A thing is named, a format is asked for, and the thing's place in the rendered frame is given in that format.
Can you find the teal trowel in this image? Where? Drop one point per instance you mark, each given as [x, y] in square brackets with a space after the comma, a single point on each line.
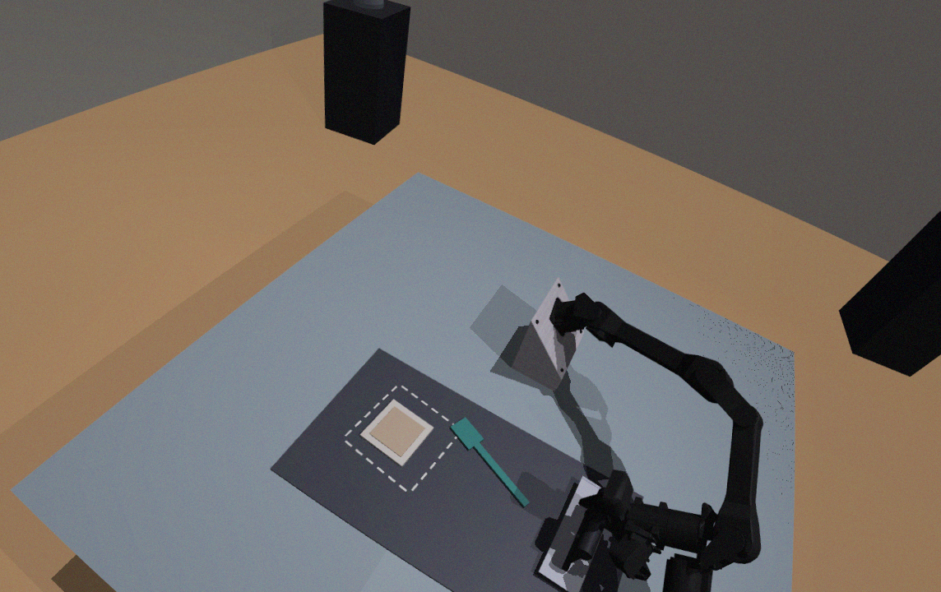
[470, 438]

